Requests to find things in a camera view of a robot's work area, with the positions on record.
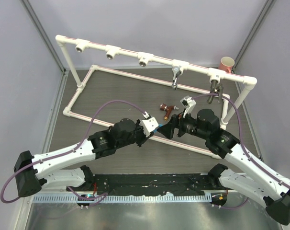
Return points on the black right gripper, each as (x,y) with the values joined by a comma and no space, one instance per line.
(168,130)

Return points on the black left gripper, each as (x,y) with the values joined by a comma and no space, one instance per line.
(144,136)

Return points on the white PVC pipe frame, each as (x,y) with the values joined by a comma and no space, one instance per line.
(144,58)

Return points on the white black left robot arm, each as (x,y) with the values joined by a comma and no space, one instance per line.
(49,170)

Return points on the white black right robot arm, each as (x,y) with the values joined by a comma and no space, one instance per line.
(262,184)

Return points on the brown plastic faucet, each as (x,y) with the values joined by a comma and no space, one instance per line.
(168,110)

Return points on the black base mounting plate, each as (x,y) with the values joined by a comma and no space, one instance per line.
(180,184)

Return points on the chrome metal faucet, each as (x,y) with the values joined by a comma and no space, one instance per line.
(176,73)

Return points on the grey plastic faucet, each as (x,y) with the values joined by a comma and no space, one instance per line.
(216,88)

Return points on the pink ceramic mug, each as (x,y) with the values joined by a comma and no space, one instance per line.
(226,64)

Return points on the aluminium corner profile right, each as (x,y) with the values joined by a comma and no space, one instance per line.
(265,10)

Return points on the aluminium corner profile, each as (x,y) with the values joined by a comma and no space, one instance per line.
(41,31)
(265,10)

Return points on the aluminium corner profile left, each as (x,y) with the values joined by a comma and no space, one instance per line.
(41,31)

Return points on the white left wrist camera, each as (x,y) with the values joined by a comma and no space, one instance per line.
(149,124)

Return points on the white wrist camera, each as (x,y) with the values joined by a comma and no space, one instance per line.
(189,104)
(149,124)

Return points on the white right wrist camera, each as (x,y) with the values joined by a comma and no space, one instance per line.
(189,104)

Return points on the slotted cable duct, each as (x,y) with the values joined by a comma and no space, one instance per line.
(168,198)

